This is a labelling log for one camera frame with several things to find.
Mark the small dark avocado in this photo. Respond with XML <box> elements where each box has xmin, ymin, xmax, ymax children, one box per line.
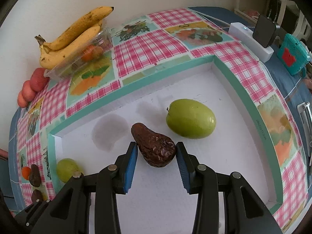
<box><xmin>31</xmin><ymin>189</ymin><xmax>44</xmax><ymax>203</ymax></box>

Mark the long dark wrinkled avocado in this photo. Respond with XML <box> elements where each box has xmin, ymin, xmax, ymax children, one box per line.
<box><xmin>131</xmin><ymin>123</ymin><xmax>176</xmax><ymax>168</ymax></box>

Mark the broad dark wrinkled avocado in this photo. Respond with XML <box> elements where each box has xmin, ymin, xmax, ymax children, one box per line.
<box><xmin>28</xmin><ymin>164</ymin><xmax>41</xmax><ymax>188</ymax></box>

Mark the large green fruit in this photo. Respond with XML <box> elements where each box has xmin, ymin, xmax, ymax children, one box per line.
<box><xmin>166</xmin><ymin>99</ymin><xmax>216</xmax><ymax>139</ymax></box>

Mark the small green fruit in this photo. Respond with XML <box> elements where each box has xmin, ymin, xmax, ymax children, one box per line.
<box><xmin>57</xmin><ymin>158</ymin><xmax>82</xmax><ymax>183</ymax></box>

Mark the white teal-edged tray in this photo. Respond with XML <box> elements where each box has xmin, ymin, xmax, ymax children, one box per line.
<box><xmin>47</xmin><ymin>54</ymin><xmax>285</xmax><ymax>234</ymax></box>

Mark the small red apple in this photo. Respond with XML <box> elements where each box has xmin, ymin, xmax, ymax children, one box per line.
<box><xmin>17</xmin><ymin>91</ymin><xmax>28</xmax><ymax>108</ymax></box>

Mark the clear plastic fruit box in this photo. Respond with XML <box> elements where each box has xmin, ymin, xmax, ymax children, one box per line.
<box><xmin>44</xmin><ymin>27</ymin><xmax>112</xmax><ymax>81</ymax></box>

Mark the large red apple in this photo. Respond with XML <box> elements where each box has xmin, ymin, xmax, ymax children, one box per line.
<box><xmin>30</xmin><ymin>68</ymin><xmax>49</xmax><ymax>92</ymax></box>

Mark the middle red apple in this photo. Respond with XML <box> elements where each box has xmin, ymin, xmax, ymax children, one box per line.
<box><xmin>22</xmin><ymin>80</ymin><xmax>36</xmax><ymax>102</ymax></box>

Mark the fruit pattern plaid tablecloth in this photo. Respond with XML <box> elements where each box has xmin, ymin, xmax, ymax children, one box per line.
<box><xmin>9</xmin><ymin>8</ymin><xmax>311</xmax><ymax>233</ymax></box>

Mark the lower yellow banana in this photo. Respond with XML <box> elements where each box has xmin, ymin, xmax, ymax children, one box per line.
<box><xmin>35</xmin><ymin>22</ymin><xmax>102</xmax><ymax>70</ymax></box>

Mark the yellow banana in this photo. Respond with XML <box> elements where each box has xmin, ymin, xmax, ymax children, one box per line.
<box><xmin>35</xmin><ymin>22</ymin><xmax>102</xmax><ymax>70</ymax></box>
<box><xmin>35</xmin><ymin>6</ymin><xmax>114</xmax><ymax>51</ymax></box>

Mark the white power strip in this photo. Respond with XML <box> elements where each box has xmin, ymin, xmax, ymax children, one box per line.
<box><xmin>229</xmin><ymin>22</ymin><xmax>274</xmax><ymax>63</ymax></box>

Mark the upper yellow banana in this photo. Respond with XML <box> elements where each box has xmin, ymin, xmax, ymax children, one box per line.
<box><xmin>35</xmin><ymin>6</ymin><xmax>114</xmax><ymax>51</ymax></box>

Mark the teal box red label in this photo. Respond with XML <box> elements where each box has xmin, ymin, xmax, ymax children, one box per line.
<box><xmin>277</xmin><ymin>33</ymin><xmax>311</xmax><ymax>78</ymax></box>

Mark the black charger plug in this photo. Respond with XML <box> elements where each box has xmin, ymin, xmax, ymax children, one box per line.
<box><xmin>252</xmin><ymin>15</ymin><xmax>280</xmax><ymax>48</ymax></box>

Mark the white chair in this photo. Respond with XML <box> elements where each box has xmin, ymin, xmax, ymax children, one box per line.
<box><xmin>235</xmin><ymin>0</ymin><xmax>312</xmax><ymax>42</ymax></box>

